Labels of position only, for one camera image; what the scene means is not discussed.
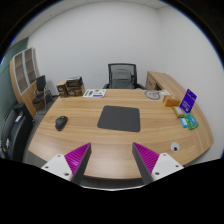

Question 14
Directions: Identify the white printed leaflet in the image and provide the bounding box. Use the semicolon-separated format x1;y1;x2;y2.
82;88;107;99

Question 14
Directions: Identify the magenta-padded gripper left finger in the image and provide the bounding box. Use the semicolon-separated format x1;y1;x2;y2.
40;142;92;185

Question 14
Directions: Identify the dark flat cardboard box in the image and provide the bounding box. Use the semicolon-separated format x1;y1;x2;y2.
65;76;84;88

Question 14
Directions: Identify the dark grey mouse pad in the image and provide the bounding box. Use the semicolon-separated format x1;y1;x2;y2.
96;105;142;133

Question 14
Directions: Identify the wooden shelf unit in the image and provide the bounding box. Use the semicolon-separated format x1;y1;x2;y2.
9;46;44;118

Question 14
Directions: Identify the black leather armchair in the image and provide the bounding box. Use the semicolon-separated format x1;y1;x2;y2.
0;102;34;163

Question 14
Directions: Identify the blue packet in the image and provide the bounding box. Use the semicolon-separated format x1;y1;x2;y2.
180;117;189;129

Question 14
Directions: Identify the round grey disc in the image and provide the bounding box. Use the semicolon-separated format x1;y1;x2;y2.
144;89;162;101

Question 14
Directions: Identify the orange cardboard box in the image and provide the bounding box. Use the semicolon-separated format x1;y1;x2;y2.
162;94;181;108

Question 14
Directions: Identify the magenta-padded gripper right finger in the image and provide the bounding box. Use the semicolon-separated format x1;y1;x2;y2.
131;142;185;185

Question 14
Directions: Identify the black mesh office chair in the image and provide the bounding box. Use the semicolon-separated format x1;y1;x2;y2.
102;62;147;90

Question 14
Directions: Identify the brown printed cardboard box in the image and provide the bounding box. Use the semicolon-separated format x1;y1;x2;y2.
66;84;86;98

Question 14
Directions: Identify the white round cable grommet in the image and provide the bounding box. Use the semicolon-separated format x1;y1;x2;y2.
170;141;181;153

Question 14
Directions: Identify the black visitor chair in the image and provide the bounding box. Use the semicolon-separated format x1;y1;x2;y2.
32;74;54;115

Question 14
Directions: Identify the wooden side desk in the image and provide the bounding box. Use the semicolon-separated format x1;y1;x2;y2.
145;70;189;99

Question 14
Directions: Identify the green packet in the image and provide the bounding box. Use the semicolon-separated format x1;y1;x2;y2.
183;112;200;131

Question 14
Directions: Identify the small yellow box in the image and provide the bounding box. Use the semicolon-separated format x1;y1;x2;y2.
172;105;185;119

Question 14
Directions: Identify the black computer mouse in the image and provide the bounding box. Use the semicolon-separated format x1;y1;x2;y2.
54;115;69;132

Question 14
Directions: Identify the purple standing sign card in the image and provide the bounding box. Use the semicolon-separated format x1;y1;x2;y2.
179;88;198;114

